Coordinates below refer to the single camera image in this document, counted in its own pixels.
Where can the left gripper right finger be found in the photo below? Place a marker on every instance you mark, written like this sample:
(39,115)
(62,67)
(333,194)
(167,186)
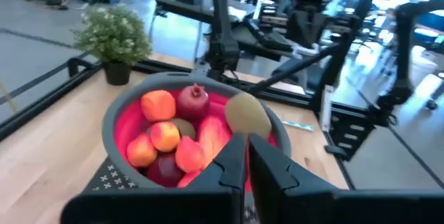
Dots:
(329,206)

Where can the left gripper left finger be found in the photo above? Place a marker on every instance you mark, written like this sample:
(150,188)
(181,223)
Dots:
(173,203)

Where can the dark red toy fruit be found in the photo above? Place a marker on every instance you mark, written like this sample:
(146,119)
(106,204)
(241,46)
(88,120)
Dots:
(163,170)
(192,102)

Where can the small orange-red toy peach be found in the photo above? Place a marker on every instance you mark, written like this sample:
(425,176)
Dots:
(140,151)
(164,136)
(189,155)

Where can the large orange toy mango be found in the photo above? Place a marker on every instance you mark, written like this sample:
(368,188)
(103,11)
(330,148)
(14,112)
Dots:
(213,139)

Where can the brown toy kiwi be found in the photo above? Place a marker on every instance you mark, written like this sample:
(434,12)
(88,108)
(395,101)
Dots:
(248,114)
(185,127)

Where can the orange toy tangerine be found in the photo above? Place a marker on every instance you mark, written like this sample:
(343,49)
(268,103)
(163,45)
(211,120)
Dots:
(157,105)

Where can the red grey collapsible colander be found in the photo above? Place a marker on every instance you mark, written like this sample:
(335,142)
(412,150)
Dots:
(121,113)

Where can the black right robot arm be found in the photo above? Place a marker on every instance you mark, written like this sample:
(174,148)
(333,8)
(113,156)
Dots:
(222,26)

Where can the black perforated metal stand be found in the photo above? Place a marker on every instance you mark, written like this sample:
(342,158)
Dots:
(111,179)

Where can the silver aluminium bar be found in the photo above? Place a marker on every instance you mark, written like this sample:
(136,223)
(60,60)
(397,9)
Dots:
(326,107)

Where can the green potted plant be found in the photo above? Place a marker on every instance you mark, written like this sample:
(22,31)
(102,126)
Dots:
(114,42)

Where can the black keyboard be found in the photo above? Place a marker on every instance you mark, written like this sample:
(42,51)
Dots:
(268,36)

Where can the black frame clamp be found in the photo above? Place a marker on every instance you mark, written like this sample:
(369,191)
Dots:
(335,151)

